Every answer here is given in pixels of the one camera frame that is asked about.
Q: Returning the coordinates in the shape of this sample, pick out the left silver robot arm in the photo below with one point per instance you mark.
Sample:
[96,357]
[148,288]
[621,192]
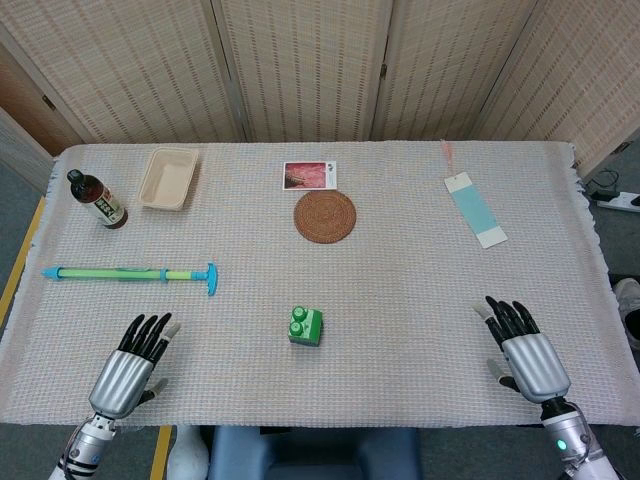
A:
[87,442]

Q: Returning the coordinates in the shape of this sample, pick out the white sneaker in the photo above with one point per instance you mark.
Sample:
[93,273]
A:
[629,305]

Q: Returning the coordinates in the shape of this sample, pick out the white robot torso cover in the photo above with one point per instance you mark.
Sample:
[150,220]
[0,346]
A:
[186,455]

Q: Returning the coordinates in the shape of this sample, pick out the dark tea bottle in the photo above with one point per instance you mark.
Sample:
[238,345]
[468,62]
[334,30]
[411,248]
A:
[102,202]

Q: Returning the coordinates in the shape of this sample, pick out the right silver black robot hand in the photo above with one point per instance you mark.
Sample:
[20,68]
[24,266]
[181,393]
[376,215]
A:
[535,362]

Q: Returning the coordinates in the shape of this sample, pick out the beige disposable food tray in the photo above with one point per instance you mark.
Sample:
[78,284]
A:
[167,180]

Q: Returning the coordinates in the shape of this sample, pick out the green building block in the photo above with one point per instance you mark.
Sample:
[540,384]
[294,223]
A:
[306,327]

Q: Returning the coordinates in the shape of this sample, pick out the beige woven folding screen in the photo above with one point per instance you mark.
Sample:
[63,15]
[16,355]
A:
[310,65]

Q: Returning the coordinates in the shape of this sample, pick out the white woven tablecloth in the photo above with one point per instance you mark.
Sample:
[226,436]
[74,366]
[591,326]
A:
[390,310]

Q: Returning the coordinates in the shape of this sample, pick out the light blue bookmark with tassel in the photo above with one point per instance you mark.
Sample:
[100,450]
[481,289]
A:
[475,210]

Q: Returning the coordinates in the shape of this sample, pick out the round woven rattan coaster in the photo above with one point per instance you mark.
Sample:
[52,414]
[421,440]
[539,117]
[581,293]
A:
[325,217]

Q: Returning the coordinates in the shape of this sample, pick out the green blue toy water pump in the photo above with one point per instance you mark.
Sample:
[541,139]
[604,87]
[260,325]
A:
[115,274]

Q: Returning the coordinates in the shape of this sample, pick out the white power strip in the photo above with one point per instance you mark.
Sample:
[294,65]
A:
[620,201]

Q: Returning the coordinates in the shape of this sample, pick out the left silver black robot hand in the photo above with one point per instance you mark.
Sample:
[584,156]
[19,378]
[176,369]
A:
[120,380]

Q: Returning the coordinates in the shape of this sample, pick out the red photo card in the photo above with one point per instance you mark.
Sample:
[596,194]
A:
[305,176]

